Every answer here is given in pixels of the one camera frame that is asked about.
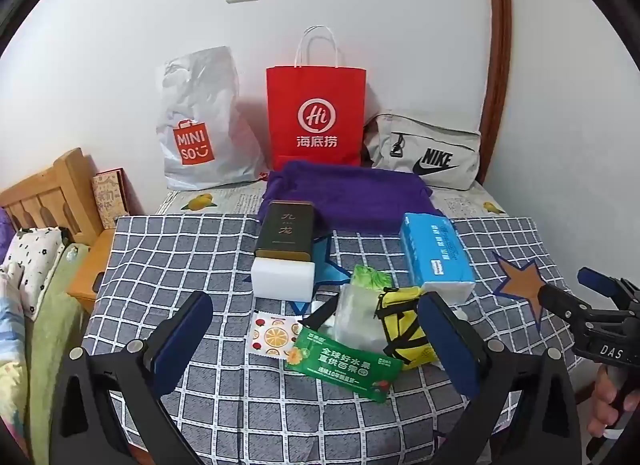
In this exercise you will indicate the wooden door frame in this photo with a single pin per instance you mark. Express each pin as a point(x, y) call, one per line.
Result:
point(497, 45)

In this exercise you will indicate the wooden headboard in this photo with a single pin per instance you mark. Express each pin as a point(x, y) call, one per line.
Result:
point(45, 190)

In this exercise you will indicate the purple towel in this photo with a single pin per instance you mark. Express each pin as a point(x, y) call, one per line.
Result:
point(350, 190)

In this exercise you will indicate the patterned cardboard box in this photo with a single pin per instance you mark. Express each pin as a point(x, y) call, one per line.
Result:
point(110, 197)

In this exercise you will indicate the floral pillow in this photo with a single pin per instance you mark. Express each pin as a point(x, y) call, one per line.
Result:
point(35, 265)

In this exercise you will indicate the lemon print bed sheet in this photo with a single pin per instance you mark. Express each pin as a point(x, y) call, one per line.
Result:
point(225, 200)

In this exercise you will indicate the dark rectangular tin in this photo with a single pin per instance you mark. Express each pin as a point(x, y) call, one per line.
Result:
point(285, 230)

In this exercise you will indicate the green wipes packet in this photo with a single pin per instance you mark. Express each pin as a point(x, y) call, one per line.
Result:
point(345, 360)

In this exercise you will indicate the fruit print packet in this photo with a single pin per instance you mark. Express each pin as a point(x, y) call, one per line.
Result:
point(272, 337)

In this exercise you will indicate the person's right hand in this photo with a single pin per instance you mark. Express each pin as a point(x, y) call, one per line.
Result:
point(600, 405)

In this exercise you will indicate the light green quilt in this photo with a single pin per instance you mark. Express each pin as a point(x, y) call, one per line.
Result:
point(50, 345)

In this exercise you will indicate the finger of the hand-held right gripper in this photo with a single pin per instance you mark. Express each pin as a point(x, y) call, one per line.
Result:
point(597, 280)
point(560, 300)

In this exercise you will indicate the white plastic shopping bag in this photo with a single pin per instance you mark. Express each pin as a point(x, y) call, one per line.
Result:
point(200, 120)

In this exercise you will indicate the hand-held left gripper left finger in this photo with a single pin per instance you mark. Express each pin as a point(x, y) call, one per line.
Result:
point(180, 340)

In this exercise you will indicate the white foam block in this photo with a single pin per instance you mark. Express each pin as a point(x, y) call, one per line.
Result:
point(282, 275)

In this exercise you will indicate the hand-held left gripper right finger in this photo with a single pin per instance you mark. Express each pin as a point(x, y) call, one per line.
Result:
point(450, 345)

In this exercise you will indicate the clear plastic bag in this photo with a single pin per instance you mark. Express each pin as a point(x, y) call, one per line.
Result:
point(355, 315)

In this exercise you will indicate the grey waist bag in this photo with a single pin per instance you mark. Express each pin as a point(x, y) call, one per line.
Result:
point(425, 145)

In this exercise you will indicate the wooden nightstand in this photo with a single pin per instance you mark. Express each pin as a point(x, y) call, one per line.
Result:
point(92, 265)

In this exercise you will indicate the grey grid blanket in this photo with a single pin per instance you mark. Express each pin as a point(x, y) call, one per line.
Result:
point(175, 255)

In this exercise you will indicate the blue tissue pack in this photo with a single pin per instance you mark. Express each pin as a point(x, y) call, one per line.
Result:
point(435, 250)

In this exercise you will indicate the green and white packet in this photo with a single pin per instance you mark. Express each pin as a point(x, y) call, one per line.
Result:
point(367, 277)

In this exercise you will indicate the red paper carrier bag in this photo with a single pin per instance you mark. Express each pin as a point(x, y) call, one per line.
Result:
point(315, 115)

